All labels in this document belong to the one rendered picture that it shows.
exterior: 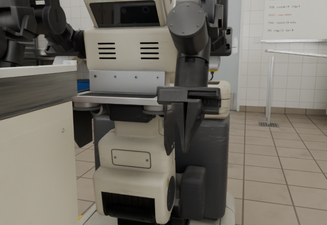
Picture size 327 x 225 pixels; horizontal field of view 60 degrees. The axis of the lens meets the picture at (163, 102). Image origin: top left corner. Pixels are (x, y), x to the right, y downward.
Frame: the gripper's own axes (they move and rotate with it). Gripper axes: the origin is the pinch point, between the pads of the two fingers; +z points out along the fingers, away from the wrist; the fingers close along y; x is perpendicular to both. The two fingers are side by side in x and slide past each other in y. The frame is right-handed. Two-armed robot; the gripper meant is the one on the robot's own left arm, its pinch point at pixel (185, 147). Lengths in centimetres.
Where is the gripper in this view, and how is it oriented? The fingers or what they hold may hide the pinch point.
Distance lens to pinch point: 45.7
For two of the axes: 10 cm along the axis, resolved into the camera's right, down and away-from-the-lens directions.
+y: 9.7, 0.3, -2.5
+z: -1.1, 9.5, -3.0
